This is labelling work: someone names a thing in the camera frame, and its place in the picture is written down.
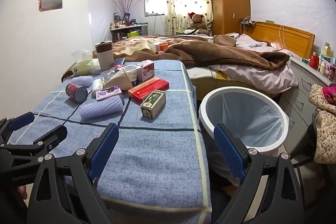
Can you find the green tissue pack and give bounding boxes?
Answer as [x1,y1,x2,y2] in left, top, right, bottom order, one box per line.
[71,49,101,76]

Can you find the green and cream box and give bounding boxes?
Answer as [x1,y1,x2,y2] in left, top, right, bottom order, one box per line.
[140,89,166,119]

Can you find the brown teddy bear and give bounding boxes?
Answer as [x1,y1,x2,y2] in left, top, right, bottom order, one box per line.
[187,12,209,34]

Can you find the red tin can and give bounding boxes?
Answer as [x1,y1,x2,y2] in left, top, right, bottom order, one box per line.
[66,83,88,103]

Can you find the wooden headboard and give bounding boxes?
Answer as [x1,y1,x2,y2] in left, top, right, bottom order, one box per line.
[243,21,315,59]

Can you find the white charger cable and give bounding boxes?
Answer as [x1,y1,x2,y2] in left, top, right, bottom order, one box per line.
[278,25,287,50]

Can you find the small purple box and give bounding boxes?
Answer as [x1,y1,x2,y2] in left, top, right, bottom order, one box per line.
[95,86,125,105]

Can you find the crumpled printed paper bag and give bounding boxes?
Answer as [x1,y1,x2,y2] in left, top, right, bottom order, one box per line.
[103,69,133,90]

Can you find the brown blanket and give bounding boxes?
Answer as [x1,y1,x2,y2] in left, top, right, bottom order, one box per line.
[113,35,290,71]

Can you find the red box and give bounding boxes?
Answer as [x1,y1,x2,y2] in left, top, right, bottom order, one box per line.
[128,76,170,103]

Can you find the power strip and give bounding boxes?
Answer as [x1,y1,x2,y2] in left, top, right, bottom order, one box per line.
[240,18,256,28]

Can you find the pale pink quilt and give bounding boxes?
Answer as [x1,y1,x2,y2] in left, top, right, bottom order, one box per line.
[210,32,299,94]

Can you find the pink box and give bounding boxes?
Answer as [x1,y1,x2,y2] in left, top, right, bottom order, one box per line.
[136,61,155,82]

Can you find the brown and white tumbler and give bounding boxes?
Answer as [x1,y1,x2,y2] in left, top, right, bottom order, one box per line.
[95,41,115,70]

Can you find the grey dresser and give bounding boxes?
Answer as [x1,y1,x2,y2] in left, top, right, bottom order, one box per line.
[278,56,336,159]

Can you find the cluttered small desk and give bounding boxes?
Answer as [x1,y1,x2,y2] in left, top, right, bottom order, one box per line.
[110,25,149,43]

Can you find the floral quilted cloth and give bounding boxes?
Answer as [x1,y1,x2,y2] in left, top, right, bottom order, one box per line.
[309,84,336,164]

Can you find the white yogurt cup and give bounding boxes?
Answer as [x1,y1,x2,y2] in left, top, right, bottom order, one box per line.
[123,65,139,85]

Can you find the bed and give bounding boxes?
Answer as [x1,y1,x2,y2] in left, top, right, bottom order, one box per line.
[188,67,279,102]

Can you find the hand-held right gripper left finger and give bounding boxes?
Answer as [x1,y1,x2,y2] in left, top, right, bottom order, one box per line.
[26,123,120,224]

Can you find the clear plastic bottle red label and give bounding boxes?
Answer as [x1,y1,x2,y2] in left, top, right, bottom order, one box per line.
[100,68,124,83]

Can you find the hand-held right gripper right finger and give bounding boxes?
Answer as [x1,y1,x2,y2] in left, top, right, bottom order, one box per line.
[213,123,305,224]

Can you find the bright pink cloth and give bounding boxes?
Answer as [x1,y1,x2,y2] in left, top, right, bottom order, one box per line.
[323,86,336,105]

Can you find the blue checked table cloth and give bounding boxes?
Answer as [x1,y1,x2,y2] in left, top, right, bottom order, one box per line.
[8,60,213,216]

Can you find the dried flower branches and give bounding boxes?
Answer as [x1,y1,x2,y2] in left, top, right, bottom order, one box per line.
[113,0,139,20]

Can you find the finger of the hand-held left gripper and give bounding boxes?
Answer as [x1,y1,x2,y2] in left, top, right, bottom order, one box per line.
[0,112,35,141]
[0,125,68,160]

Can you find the white trash bin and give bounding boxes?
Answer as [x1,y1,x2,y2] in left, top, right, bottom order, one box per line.
[198,87,289,184]

